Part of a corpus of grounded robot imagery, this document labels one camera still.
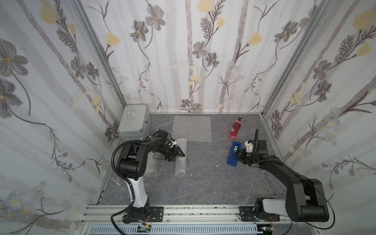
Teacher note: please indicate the blue tape dispenser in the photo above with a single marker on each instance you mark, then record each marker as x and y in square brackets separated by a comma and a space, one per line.
[235, 148]

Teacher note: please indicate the metal tongs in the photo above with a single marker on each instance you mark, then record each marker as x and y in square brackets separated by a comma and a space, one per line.
[274, 189]

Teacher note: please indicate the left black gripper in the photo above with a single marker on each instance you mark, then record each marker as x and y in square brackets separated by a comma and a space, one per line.
[173, 151]

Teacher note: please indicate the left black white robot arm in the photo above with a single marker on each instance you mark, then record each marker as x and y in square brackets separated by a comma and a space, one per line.
[129, 162]

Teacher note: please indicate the bubble wrap sheet stack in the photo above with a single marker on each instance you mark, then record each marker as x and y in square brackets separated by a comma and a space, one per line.
[193, 128]

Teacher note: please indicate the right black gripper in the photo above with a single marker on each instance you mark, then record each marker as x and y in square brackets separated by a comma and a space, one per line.
[255, 148]

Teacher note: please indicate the pink red bottle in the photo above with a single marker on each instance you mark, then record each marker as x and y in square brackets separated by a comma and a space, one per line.
[235, 128]

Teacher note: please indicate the grey metal case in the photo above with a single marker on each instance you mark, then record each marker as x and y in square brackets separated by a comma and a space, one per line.
[135, 122]

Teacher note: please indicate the single bubble wrap sheet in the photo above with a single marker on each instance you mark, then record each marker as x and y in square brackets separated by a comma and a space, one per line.
[152, 164]

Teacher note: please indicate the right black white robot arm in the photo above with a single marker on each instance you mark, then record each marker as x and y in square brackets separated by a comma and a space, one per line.
[305, 198]

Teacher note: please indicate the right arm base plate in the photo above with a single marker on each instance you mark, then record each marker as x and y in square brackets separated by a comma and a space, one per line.
[247, 214]

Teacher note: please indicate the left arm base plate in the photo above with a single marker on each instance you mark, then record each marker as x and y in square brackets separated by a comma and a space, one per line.
[148, 214]

